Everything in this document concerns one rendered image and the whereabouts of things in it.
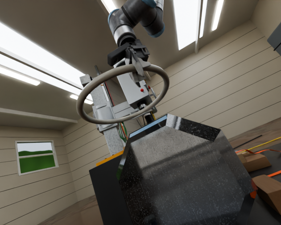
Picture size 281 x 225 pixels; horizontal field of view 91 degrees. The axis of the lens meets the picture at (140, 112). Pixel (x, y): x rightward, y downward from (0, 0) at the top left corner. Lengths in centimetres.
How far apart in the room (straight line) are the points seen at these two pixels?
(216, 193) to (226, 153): 20
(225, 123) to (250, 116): 85
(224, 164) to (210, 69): 626
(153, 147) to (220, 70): 630
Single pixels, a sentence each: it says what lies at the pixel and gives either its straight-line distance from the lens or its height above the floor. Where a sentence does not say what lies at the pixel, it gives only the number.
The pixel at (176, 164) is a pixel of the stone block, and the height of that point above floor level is 50.
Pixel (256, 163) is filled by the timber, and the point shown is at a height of 8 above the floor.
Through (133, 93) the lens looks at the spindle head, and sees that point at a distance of 135.
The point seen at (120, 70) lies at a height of 91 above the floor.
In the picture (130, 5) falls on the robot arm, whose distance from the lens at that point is 70.
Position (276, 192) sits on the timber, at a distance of 122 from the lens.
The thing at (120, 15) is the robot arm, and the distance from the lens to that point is 71.
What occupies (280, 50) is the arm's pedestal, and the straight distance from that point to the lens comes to 86.
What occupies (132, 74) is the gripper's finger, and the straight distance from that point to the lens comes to 56.
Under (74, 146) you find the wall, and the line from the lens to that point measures 868.
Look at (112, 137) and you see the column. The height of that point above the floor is 102.
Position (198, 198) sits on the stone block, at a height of 31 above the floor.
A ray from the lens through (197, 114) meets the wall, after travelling 630.
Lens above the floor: 60
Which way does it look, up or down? 18 degrees up
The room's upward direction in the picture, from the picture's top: 24 degrees counter-clockwise
